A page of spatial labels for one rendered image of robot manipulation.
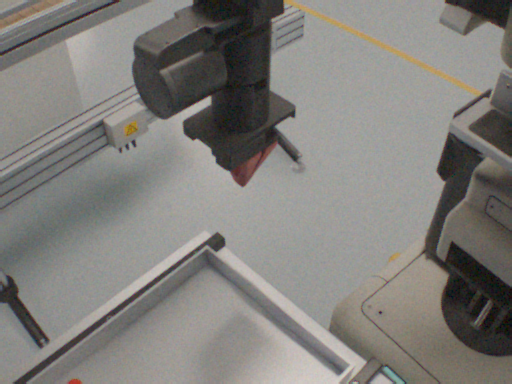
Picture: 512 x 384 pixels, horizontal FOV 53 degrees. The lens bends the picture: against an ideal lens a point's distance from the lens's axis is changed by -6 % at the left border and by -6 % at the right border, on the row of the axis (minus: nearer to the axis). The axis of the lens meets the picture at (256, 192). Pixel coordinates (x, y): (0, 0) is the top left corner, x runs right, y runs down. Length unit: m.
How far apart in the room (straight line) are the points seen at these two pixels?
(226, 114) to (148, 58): 0.12
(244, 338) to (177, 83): 0.39
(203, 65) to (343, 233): 1.57
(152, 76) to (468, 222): 0.70
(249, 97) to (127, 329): 0.37
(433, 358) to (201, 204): 1.05
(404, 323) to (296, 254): 0.57
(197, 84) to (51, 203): 1.77
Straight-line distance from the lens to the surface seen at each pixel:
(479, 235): 0.99
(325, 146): 2.28
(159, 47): 0.43
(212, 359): 0.70
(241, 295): 0.75
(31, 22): 1.34
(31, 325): 1.75
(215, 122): 0.53
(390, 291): 1.51
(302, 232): 1.95
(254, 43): 0.47
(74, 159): 1.62
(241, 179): 0.59
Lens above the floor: 1.51
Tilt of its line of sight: 47 degrees down
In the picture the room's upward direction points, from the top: straight up
